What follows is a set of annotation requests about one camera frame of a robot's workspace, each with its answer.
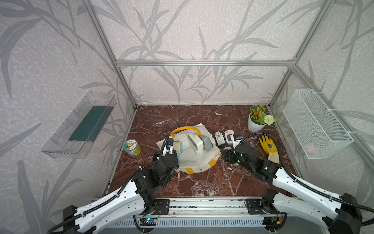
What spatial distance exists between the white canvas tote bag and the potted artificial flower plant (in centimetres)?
34

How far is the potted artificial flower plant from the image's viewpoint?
93 cm

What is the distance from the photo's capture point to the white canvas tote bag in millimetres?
796
